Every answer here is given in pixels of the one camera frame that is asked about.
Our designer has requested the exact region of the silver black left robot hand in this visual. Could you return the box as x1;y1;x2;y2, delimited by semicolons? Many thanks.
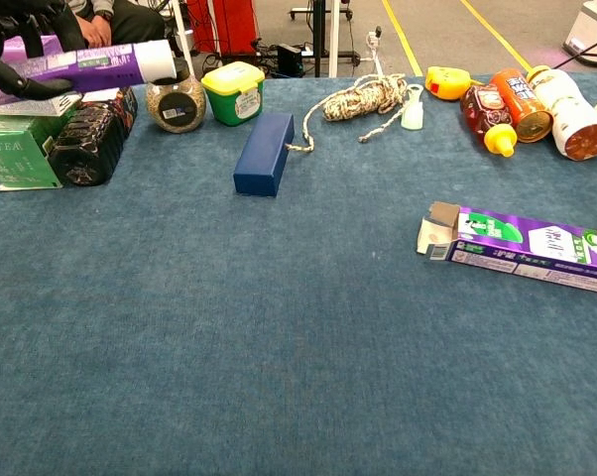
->
0;0;86;100

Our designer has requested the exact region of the purple white toothpaste tube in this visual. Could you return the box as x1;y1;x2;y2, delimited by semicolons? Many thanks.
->
0;39;179;106

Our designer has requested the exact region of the purple cardboard box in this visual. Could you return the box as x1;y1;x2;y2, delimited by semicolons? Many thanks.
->
417;200;597;298

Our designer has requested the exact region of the small purple box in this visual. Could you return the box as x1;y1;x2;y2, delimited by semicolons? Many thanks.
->
0;34;65;61

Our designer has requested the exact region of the dark blue rectangular box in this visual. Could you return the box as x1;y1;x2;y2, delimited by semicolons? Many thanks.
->
232;112;296;198

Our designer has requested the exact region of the black power box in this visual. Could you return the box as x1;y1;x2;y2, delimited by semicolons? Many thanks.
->
277;43;307;78

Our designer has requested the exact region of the white blue milk carton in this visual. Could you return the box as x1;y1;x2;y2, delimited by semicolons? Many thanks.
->
0;81;84;118

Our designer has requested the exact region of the green mesh basket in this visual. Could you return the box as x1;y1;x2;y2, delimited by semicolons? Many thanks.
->
0;98;97;192

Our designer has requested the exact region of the dark soy sauce bottle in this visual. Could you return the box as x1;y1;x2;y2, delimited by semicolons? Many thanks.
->
48;86;139;188

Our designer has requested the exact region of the seated person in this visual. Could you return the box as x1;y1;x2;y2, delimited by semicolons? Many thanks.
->
67;0;166;51

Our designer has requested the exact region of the glass jar black lid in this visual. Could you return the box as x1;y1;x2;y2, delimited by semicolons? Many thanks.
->
145;59;208;134

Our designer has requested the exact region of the white stand leg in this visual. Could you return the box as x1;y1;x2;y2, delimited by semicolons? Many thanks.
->
169;0;196;78
326;0;341;78

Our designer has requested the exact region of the green container yellow lid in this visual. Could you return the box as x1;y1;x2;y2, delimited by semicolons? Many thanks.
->
200;61;267;127

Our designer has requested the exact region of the red cabinet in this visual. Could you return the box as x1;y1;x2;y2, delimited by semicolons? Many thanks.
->
185;0;260;56

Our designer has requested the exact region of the white power strip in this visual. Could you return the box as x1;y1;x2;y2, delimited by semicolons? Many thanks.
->
366;27;384;75

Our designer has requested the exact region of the blue table cloth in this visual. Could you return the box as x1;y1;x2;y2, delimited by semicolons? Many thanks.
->
0;73;597;476

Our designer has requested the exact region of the mint green spoon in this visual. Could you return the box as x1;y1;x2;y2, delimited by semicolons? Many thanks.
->
400;83;424;132

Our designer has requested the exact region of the yellow tape measure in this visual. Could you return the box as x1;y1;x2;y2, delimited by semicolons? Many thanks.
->
423;65;483;102

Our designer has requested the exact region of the red squeeze bottle yellow cap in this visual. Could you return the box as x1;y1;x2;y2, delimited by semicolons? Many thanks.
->
459;83;519;159

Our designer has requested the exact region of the orange drink can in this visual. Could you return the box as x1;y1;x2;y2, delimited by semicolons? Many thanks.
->
489;67;554;145

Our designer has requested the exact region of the white drink bottle yellow cap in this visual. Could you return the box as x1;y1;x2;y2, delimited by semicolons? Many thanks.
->
526;64;597;163

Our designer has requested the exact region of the white machine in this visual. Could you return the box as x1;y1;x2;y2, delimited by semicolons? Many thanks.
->
561;0;597;68

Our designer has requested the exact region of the black camera tripod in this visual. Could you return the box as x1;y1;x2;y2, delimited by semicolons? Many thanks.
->
311;0;326;78

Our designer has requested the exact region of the beige braided rope bundle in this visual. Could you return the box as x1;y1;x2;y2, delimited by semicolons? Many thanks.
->
284;72;410;154

